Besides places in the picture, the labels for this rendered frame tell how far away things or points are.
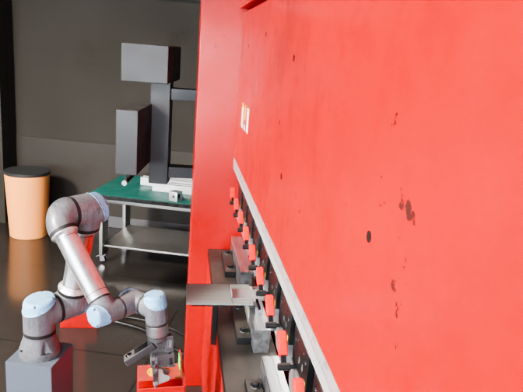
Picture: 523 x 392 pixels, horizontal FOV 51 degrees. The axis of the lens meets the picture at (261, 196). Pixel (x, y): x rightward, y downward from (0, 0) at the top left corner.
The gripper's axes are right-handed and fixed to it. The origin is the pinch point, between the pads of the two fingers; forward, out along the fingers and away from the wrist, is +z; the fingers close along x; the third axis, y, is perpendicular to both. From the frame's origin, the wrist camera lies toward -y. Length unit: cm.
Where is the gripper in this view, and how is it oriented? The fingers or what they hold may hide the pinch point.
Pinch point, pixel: (154, 385)
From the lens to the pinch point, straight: 210.4
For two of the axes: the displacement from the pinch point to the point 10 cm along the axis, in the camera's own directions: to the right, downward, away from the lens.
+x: -2.3, -2.6, 9.4
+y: 9.7, -0.7, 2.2
